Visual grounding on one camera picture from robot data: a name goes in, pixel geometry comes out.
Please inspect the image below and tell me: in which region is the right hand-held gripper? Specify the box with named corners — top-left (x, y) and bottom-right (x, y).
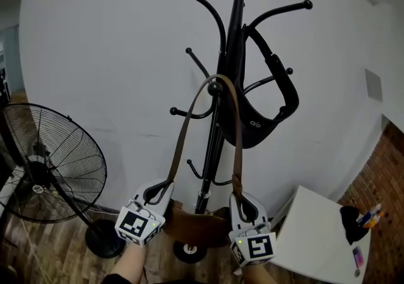
top-left (229, 192), bottom-right (277, 268)

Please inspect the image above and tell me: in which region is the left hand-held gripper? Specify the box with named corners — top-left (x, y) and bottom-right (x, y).
top-left (114, 178), bottom-right (175, 247)

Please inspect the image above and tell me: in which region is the black metal coat rack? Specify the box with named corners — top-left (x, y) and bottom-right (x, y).
top-left (166, 0), bottom-right (313, 264)

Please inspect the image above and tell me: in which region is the person's right forearm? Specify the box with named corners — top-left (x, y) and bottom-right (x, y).
top-left (241, 263), bottom-right (273, 284)

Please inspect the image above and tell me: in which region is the black shoulder bag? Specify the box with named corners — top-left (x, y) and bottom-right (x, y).
top-left (217, 23), bottom-right (300, 150)

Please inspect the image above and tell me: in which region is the person's left forearm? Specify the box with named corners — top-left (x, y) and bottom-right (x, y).
top-left (100, 242), bottom-right (148, 284)

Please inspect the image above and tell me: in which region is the white square table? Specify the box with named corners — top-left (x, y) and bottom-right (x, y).
top-left (268, 185), bottom-right (372, 284)

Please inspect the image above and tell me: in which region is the black cloth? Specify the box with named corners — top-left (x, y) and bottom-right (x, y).
top-left (339, 205), bottom-right (370, 246)

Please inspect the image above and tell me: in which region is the black standing fan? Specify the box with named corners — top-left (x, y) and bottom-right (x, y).
top-left (0, 102), bottom-right (127, 259)

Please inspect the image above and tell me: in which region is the purple phone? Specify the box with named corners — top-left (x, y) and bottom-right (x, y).
top-left (352, 246), bottom-right (365, 269)

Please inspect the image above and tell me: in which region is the orange blue bottle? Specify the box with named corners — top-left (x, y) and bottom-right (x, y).
top-left (356, 203), bottom-right (386, 228)

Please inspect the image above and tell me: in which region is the white power cable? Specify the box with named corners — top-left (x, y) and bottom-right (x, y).
top-left (18, 218), bottom-right (51, 284)

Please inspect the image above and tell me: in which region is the grey wall vent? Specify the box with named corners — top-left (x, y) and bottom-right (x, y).
top-left (365, 68), bottom-right (384, 103)

